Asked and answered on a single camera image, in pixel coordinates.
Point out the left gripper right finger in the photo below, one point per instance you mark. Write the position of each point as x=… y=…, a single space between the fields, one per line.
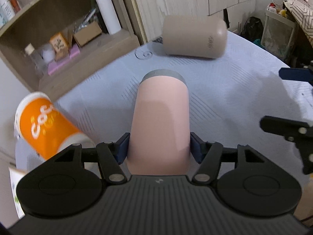
x=208 y=156

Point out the white small jar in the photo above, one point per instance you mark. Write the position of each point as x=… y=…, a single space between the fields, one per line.
x=48 y=53

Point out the orange red small bottle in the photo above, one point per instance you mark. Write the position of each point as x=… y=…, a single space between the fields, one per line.
x=16 y=5

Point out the white floral paper cup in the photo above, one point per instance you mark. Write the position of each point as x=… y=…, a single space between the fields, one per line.
x=15 y=176

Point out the clear bottle beige cap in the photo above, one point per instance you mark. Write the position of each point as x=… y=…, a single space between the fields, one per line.
x=40 y=66

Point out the pink flat box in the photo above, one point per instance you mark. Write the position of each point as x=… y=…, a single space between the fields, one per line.
x=55 y=65

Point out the orange paper cup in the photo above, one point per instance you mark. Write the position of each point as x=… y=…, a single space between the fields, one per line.
x=45 y=128

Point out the brown cardboard box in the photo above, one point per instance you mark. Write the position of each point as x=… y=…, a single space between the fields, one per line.
x=87 y=34

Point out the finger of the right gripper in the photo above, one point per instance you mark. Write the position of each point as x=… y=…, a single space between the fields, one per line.
x=292 y=74
x=297 y=132

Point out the white paper towel roll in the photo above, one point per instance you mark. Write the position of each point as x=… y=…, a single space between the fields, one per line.
x=109 y=16

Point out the orange small box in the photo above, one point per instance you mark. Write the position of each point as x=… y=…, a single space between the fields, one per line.
x=60 y=45

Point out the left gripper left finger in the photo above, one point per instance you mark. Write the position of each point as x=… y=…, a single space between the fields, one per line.
x=110 y=157

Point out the light grey patterned tablecloth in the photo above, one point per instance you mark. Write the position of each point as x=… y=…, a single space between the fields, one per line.
x=227 y=97

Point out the black bag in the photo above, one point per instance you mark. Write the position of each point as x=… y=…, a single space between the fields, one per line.
x=253 y=29

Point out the clear plastic storage bin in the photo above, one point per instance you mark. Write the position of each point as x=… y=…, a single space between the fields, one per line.
x=279 y=32

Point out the pink tumbler grey lid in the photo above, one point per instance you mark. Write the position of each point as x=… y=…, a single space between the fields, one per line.
x=160 y=133

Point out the beige tumbler cup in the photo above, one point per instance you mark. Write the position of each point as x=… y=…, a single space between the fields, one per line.
x=196 y=36

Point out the wooden shelf unit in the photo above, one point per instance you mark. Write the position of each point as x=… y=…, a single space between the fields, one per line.
x=39 y=20

